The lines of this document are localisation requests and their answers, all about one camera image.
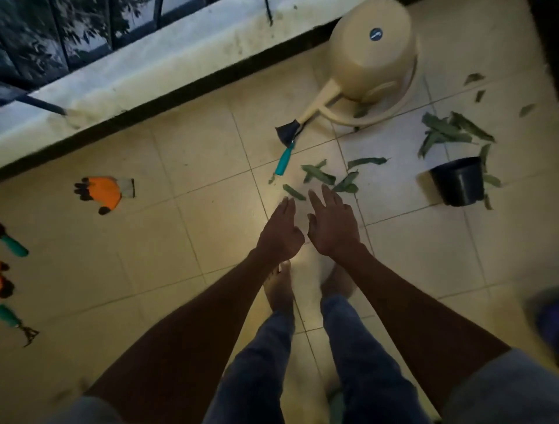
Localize person's left hand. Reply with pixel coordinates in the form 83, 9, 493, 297
255, 197, 306, 264

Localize person's right hand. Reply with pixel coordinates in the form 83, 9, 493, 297
307, 184, 362, 257

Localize narrow teal handled trowel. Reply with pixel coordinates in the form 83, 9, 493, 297
274, 139, 298, 177

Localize small black plastic pot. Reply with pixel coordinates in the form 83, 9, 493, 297
429, 156, 486, 207

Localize green leaves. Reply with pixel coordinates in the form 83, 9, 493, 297
268, 72, 538, 211

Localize beige plastic watering can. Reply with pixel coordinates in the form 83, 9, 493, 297
275, 0, 419, 148

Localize person's right forearm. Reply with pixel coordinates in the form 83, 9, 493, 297
336, 244, 512, 411

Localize person's left forearm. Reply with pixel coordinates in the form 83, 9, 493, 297
85, 249, 285, 424

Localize person's left foot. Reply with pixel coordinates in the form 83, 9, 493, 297
263, 261, 296, 313

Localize person's right leg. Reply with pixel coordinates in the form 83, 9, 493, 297
321, 295, 431, 424

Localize person's grey shirt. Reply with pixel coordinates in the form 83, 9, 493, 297
43, 349, 559, 424

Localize black metal railing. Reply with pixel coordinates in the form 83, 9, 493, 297
0, 0, 276, 116

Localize green trees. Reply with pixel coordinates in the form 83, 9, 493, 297
0, 0, 149, 84

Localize wide teal handled trowel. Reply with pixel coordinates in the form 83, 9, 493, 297
0, 222, 30, 257

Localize teal handled hand rake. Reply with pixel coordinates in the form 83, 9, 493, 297
0, 304, 40, 348

